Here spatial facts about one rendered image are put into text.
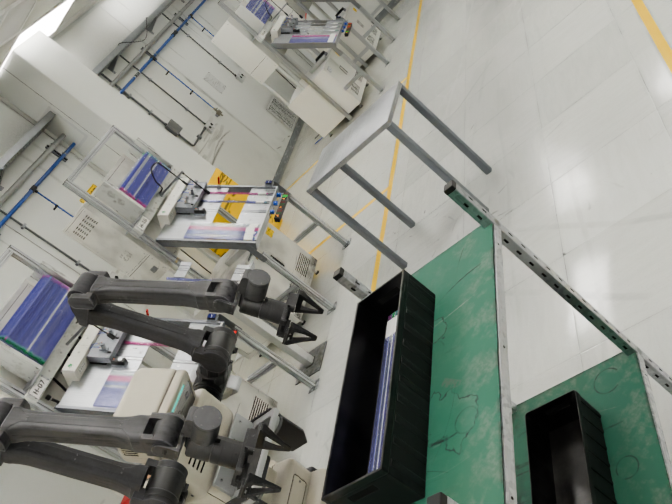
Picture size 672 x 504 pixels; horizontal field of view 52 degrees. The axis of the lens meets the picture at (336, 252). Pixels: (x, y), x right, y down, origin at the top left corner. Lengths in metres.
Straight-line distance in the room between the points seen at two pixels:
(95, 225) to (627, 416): 3.80
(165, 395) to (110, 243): 3.30
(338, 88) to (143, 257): 3.66
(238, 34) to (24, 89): 2.29
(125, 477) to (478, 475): 0.77
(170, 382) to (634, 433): 1.19
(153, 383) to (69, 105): 5.32
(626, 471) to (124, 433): 1.20
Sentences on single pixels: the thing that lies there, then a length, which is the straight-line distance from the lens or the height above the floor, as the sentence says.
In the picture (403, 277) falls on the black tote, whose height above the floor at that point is 1.06.
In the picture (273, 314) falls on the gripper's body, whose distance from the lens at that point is 1.72.
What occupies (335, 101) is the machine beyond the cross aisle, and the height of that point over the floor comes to 0.27.
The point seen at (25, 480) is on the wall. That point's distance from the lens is 5.37.
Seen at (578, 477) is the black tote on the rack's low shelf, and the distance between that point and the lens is 1.98.
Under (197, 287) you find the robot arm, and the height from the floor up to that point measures 1.40.
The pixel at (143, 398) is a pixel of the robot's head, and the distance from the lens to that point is 1.77.
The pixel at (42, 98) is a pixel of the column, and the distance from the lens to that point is 7.04.
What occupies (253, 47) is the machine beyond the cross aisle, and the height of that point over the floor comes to 1.33.
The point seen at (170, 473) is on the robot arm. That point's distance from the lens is 1.63.
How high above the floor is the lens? 1.75
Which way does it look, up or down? 19 degrees down
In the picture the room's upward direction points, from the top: 52 degrees counter-clockwise
